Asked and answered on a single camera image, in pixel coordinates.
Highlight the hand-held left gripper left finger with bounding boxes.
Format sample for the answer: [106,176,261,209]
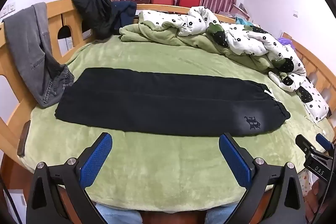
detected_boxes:
[26,132,114,224]

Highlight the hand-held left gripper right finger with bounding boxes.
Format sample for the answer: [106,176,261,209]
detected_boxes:
[219,133,306,224]

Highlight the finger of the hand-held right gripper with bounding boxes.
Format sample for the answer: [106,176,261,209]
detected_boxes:
[316,133,335,151]
[295,135,315,154]

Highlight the black pants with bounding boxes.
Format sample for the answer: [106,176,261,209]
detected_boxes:
[54,67,291,138]

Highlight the white floral pillow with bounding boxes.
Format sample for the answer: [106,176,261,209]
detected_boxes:
[295,77,330,122]

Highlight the green fleece bed blanket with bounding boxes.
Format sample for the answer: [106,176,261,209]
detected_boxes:
[25,35,334,214]

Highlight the green and white floral quilt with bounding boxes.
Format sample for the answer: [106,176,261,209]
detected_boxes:
[119,6,307,93]

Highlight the grey jeans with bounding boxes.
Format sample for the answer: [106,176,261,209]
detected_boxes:
[2,2,75,109]

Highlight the navy garment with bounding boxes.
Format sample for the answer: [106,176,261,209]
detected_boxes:
[110,0,137,33]

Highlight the black garment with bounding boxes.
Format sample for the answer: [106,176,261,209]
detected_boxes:
[64,0,116,39]

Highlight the wooden bed frame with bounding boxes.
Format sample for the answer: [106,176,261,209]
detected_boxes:
[0,0,336,188]

